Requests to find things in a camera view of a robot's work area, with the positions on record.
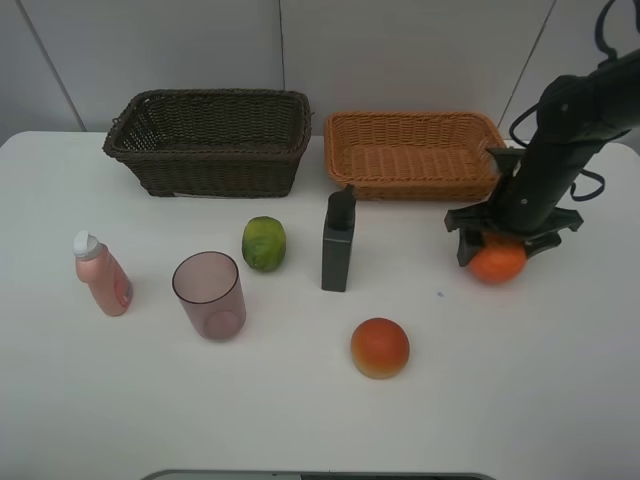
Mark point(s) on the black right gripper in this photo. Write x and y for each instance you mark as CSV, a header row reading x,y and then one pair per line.
x,y
523,203

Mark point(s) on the orange mandarin fruit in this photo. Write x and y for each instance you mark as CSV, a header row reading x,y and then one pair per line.
x,y
500,260

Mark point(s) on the red orange peach fruit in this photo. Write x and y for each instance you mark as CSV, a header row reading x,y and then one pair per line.
x,y
380,348

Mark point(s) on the dark grey pump bottle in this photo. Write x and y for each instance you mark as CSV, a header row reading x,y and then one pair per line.
x,y
338,233

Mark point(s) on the green lime fruit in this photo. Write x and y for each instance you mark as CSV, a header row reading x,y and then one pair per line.
x,y
263,244

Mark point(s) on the pink bottle white cap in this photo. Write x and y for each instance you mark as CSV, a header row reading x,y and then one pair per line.
x,y
97,268

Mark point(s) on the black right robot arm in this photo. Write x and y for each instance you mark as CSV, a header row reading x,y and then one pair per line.
x,y
576,118

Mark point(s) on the orange wicker basket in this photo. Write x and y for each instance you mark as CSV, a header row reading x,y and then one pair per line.
x,y
412,156

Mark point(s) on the dark brown wicker basket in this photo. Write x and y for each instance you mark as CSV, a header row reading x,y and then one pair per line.
x,y
229,143

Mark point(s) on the translucent purple plastic cup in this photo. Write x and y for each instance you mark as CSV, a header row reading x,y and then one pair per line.
x,y
209,289

